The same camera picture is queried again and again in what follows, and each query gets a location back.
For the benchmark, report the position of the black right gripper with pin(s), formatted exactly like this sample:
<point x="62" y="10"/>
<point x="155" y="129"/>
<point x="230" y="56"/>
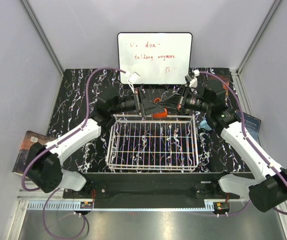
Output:
<point x="178" y="100"/>

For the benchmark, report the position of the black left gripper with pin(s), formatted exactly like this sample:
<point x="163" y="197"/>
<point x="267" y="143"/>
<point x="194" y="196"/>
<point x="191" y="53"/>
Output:
<point x="143" y="105"/>

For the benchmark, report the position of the red orange mug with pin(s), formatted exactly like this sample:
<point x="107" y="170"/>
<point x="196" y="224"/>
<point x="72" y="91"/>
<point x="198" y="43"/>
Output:
<point x="160" y="114"/>

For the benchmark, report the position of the light blue mug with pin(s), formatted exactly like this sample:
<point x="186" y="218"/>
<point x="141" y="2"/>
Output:
<point x="204" y="125"/>

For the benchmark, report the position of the white wire dish rack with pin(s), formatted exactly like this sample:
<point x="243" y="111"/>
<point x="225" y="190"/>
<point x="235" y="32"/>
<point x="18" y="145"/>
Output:
<point x="147" y="144"/>

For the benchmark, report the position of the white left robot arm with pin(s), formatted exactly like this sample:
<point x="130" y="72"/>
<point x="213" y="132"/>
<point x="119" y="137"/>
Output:
<point x="44" y="162"/>

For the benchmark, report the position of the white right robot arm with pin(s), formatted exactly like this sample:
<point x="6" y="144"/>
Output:
<point x="268" y="189"/>

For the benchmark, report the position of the white whiteboard with red writing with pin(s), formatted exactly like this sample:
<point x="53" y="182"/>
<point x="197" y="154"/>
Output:
<point x="160" y="58"/>

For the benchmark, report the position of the dark orange window book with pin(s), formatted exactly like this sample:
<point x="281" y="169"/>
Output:
<point x="225" y="78"/>

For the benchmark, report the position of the blue paperback book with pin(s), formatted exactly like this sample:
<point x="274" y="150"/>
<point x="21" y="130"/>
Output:
<point x="252" y="125"/>

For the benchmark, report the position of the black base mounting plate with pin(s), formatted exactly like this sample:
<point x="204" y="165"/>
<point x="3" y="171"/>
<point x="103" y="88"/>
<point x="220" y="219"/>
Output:
<point x="151" y="191"/>

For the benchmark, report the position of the dark sunset paperback book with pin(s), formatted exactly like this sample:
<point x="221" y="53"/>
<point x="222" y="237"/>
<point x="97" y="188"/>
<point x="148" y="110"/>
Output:
<point x="30" y="138"/>

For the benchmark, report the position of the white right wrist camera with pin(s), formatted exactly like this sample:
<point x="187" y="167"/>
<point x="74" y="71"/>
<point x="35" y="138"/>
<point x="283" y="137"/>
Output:
<point x="191" y="78"/>

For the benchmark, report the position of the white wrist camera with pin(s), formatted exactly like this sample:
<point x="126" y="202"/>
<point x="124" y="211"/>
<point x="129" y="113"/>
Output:
<point x="131" y="79"/>
<point x="191" y="78"/>

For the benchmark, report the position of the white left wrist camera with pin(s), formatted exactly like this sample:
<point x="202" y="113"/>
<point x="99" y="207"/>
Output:
<point x="131" y="79"/>

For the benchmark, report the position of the white slotted cable duct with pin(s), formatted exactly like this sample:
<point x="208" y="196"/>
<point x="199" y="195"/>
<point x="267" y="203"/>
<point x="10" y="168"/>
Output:
<point x="61" y="205"/>

